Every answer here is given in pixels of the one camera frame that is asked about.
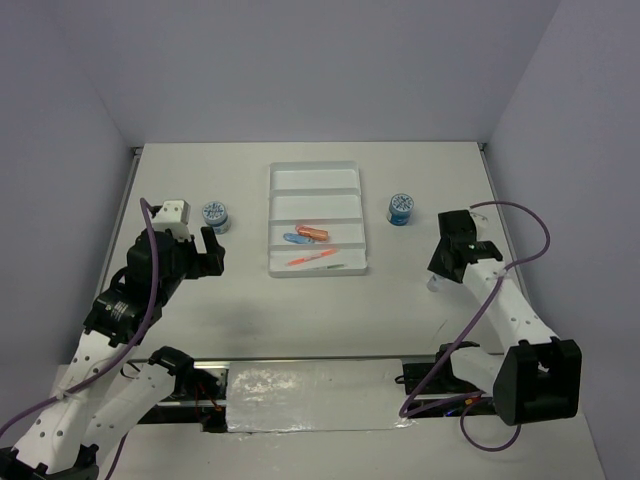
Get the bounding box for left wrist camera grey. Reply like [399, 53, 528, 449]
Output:
[151, 199, 190, 241]

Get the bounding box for small blue cap bottle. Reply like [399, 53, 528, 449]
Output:
[426, 274, 442, 293]

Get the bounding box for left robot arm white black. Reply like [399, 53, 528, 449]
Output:
[1, 227, 225, 479]

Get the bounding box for white compartment tray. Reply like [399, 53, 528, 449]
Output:
[268, 161, 368, 278]

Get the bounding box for orange highlighter pen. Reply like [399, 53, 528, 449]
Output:
[286, 248, 339, 267]

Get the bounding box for blue cleaning putty jar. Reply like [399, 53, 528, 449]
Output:
[202, 201, 231, 235]
[387, 193, 414, 226]

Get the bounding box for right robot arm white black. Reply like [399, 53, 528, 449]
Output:
[428, 210, 582, 426]

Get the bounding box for silver foil covered plate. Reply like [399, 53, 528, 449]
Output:
[226, 359, 412, 433]

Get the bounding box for blue transparent eraser case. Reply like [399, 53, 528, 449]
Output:
[283, 232, 314, 245]

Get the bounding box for aluminium table edge rail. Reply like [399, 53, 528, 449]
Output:
[95, 146, 144, 296]

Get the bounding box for orange eraser case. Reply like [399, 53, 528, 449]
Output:
[296, 227, 329, 242]

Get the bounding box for green white pen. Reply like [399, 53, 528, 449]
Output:
[301, 263, 346, 272]

